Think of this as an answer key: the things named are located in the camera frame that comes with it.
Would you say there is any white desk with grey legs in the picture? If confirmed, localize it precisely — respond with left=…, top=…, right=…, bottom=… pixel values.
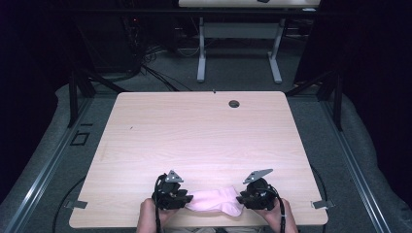
left=178, top=0, right=322, bottom=84

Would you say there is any bundle of black floor cables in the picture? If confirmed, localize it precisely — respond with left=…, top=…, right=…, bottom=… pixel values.
left=120, top=16, right=195, bottom=93

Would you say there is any black tape square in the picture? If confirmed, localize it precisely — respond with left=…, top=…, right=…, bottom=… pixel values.
left=69, top=130, right=90, bottom=147

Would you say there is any dark equipment cabinet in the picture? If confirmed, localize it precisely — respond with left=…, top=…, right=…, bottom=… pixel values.
left=76, top=14, right=139, bottom=74

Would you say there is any person's right hand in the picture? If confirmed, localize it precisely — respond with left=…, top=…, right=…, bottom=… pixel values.
left=254, top=197, right=299, bottom=233

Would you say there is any grey metal floor rail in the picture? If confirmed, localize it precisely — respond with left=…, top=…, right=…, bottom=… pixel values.
left=2, top=96, right=95, bottom=233
left=322, top=98, right=394, bottom=233

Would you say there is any pink sock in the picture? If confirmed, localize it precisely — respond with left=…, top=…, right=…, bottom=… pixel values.
left=186, top=185, right=246, bottom=217

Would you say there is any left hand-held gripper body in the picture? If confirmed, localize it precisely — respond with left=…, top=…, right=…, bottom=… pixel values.
left=151, top=169, right=185, bottom=211

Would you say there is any black cable under table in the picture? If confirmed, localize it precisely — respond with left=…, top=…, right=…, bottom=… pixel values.
left=51, top=176, right=86, bottom=233
left=310, top=165, right=328, bottom=208

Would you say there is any person's left hand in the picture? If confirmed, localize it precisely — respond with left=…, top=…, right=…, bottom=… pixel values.
left=135, top=197, right=179, bottom=233

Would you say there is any black horizontal frame bar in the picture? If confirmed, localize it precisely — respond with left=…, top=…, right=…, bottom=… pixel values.
left=64, top=8, right=325, bottom=17

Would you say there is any black metal stand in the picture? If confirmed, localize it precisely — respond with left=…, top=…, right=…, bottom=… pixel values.
left=66, top=62, right=130, bottom=129
left=285, top=68, right=345, bottom=132

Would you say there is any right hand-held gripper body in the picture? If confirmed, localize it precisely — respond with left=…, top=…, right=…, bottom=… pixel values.
left=242, top=168, right=280, bottom=212

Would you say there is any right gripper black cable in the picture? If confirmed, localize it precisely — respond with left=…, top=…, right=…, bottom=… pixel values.
left=266, top=184, right=288, bottom=233

